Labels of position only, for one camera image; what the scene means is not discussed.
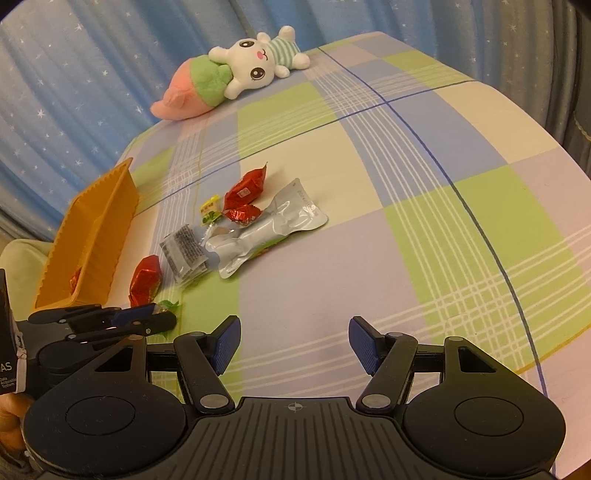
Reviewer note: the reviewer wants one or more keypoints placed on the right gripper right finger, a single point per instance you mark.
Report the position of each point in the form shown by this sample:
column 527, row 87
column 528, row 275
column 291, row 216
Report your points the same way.
column 388, row 359

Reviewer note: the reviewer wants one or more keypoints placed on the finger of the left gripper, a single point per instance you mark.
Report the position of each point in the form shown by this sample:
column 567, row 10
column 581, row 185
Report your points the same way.
column 144, row 321
column 69, row 314

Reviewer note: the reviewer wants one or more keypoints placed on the person's left hand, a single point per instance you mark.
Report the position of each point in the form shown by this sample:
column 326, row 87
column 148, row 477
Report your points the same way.
column 13, row 408

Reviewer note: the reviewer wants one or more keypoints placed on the light green sofa cover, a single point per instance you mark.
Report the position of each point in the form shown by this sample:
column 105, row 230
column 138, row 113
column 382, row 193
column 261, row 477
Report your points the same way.
column 23, row 261

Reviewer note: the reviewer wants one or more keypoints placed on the plaid tablecloth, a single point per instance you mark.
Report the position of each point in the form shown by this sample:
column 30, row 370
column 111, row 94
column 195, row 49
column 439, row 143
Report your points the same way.
column 451, row 212

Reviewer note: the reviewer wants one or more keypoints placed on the grey dark snack packet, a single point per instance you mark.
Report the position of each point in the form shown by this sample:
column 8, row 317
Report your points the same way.
column 184, row 255

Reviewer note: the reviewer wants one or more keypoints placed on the silver bone-shaped snack pouch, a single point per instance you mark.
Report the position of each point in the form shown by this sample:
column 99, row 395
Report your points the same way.
column 291, row 211

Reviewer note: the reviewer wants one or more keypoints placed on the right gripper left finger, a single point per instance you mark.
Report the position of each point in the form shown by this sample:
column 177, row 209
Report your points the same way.
column 202, row 359

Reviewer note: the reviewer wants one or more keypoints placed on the green candy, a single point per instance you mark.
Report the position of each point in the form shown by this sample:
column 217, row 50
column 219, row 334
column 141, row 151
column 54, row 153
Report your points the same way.
column 166, row 305

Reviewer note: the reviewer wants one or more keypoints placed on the orange plastic tray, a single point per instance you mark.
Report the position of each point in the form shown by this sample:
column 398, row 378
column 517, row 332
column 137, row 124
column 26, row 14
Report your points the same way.
column 91, row 236

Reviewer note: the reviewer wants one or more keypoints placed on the blue star curtain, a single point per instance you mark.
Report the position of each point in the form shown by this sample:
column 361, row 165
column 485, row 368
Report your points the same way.
column 78, row 77

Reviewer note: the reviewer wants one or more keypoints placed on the large red candy packet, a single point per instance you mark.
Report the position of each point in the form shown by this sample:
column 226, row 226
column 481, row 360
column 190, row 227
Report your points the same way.
column 248, row 189

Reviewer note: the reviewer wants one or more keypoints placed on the rabbit carrot plush toy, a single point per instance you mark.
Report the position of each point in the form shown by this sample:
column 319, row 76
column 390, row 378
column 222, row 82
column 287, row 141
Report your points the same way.
column 202, row 83

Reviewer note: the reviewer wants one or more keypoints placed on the yellow green candy packet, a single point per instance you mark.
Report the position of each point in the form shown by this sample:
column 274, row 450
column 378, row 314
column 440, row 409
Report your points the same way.
column 210, row 210

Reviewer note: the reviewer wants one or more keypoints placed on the small red foil candy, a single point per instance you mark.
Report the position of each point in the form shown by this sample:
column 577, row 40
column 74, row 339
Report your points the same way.
column 243, row 215

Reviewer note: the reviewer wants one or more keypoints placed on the clear candy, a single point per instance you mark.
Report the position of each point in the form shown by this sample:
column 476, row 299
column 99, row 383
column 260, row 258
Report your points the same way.
column 215, row 229

